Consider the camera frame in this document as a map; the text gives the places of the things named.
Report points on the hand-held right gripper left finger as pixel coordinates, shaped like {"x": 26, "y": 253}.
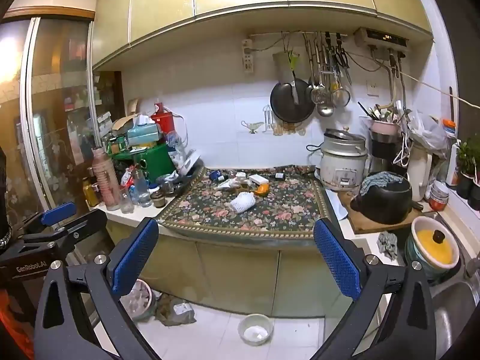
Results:
{"x": 135, "y": 258}

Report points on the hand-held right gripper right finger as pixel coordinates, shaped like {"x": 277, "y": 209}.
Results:
{"x": 337, "y": 258}

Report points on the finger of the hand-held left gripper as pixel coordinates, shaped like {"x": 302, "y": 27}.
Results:
{"x": 84, "y": 223}
{"x": 58, "y": 210}

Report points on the pink trash bin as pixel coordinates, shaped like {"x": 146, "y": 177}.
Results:
{"x": 141, "y": 300}

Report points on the orange peel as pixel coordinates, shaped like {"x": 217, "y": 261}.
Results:
{"x": 262, "y": 189}

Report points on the white foam fruit net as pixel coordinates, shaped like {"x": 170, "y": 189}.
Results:
{"x": 243, "y": 202}

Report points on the small white box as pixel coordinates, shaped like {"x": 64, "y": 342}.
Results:
{"x": 258, "y": 179}

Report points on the white tissue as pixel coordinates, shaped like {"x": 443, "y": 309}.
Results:
{"x": 229, "y": 184}

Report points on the amber glass bottle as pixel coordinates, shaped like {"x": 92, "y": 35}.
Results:
{"x": 90, "y": 193}

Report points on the clear drinking glass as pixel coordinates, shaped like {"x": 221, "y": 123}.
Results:
{"x": 126, "y": 200}

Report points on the pink ribbed bottle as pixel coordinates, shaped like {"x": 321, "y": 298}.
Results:
{"x": 105, "y": 180}

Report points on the wooden cutting board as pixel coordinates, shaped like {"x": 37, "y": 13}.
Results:
{"x": 375, "y": 227}

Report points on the grey rag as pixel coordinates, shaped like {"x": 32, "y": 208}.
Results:
{"x": 387, "y": 243}

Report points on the brown glass jar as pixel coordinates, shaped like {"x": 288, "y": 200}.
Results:
{"x": 158, "y": 198}

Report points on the plastic bag with brown contents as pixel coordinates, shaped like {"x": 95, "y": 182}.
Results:
{"x": 176, "y": 311}

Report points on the clear plastic bottle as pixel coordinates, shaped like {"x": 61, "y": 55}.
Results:
{"x": 141, "y": 189}

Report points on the floral cloth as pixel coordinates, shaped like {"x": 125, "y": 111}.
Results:
{"x": 285, "y": 213}

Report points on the blue knitted cloth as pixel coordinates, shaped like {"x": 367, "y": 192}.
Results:
{"x": 378, "y": 180}

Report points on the white rice cooker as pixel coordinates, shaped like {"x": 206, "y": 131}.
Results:
{"x": 343, "y": 168}

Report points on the glass sliding door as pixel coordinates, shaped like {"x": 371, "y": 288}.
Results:
{"x": 56, "y": 120}

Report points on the green box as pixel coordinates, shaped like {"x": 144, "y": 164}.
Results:
{"x": 153, "y": 163}

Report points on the pot with yellow lid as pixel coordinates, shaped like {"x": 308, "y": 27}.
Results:
{"x": 435, "y": 249}

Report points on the small dark bottle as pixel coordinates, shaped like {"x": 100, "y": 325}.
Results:
{"x": 279, "y": 176}

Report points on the teal tissue box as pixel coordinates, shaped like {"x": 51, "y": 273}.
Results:
{"x": 144, "y": 133}

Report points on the white bowl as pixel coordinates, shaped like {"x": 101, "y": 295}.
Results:
{"x": 255, "y": 332}

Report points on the small blue bottle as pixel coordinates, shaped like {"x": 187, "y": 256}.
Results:
{"x": 215, "y": 175}

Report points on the white thermos jug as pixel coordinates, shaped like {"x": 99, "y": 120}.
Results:
{"x": 419, "y": 174}

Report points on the stack of bowls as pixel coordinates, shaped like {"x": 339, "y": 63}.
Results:
{"x": 438, "y": 197}

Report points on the steel sink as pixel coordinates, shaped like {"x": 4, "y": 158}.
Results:
{"x": 450, "y": 315}

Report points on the red thermos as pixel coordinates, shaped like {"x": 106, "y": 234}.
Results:
{"x": 164, "y": 120}

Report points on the steel faucet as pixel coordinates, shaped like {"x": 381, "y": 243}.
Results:
{"x": 473, "y": 266}

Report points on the pink utensil holder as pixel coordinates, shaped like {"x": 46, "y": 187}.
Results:
{"x": 384, "y": 127}

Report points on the white bottle orange label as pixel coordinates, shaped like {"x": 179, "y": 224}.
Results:
{"x": 453, "y": 165}

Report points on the clear plastic bag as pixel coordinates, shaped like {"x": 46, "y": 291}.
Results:
{"x": 427, "y": 131}

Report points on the black wok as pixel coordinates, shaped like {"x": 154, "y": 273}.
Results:
{"x": 285, "y": 105}

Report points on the mesh strainer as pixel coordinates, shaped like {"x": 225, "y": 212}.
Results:
{"x": 341, "y": 96}

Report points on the metal skimmer spoon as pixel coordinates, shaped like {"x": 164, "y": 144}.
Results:
{"x": 318, "y": 96}

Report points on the potted green plant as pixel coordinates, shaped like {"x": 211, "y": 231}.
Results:
{"x": 467, "y": 157}

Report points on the black kitchen scissors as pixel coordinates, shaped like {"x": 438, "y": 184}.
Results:
{"x": 342, "y": 58}

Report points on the white water heater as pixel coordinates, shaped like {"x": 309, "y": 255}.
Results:
{"x": 378, "y": 39}

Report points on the white wall socket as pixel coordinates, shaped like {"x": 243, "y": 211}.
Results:
{"x": 247, "y": 56}

